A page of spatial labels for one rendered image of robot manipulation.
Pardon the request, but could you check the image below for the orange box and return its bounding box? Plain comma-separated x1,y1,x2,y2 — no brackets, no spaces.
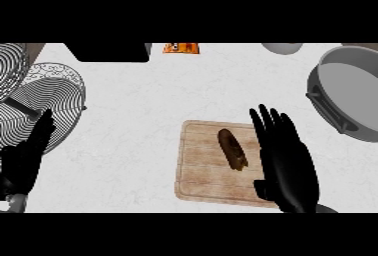
163,43,201,55

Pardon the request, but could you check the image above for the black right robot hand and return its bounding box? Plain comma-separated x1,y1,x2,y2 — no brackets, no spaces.
249,103,323,214

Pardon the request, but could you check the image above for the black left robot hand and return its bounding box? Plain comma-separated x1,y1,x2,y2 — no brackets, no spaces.
0,108,58,202

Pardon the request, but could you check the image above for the grey bowl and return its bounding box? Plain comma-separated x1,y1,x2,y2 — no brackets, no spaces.
260,43,305,56

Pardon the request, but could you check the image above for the wooden cutting board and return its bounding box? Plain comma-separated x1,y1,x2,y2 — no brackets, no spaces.
173,119,281,209

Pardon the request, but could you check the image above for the tiered wire basket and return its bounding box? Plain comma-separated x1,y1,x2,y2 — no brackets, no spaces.
0,43,89,156

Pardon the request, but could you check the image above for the grey metal pot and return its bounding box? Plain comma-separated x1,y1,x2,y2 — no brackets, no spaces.
305,45,378,144

